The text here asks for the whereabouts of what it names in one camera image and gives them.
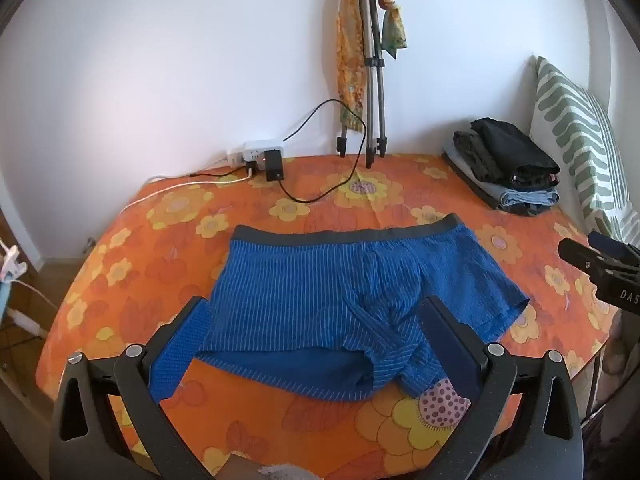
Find black folded garment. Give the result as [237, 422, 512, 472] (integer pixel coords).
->
[470, 117, 561, 186]

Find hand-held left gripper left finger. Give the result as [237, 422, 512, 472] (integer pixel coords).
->
[48, 296, 221, 480]

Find grey folded tripod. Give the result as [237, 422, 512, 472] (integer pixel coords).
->
[336, 0, 390, 170]

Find black power adapter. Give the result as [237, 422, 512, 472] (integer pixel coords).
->
[264, 149, 285, 182]

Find white clip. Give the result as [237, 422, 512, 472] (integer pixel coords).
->
[0, 245, 27, 281]

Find green and white striped pillow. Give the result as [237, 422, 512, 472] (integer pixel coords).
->
[527, 55, 633, 241]

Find white power strip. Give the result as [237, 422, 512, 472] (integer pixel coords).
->
[226, 139, 285, 166]

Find blue folded denim jeans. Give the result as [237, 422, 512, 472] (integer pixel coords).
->
[497, 187, 561, 217]

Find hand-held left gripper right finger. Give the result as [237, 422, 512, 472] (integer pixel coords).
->
[417, 296, 585, 480]

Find dark olive folded garment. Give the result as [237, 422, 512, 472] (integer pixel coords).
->
[452, 130, 506, 183]

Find black cable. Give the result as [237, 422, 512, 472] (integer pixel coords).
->
[277, 97, 371, 206]

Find orange floral scarf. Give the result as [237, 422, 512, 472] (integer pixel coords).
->
[336, 0, 407, 135]

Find white charger cable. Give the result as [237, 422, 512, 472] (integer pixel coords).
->
[0, 279, 57, 337]

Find blue striped boxer pants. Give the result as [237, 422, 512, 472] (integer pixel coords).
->
[191, 212, 531, 403]

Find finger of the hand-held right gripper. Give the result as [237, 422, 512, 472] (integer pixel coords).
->
[588, 230, 640, 267]
[557, 237, 640, 283]

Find grey folded garment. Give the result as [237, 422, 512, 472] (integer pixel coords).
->
[442, 147, 507, 209]

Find orange floral bedsheet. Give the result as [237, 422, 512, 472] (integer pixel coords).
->
[36, 152, 626, 480]

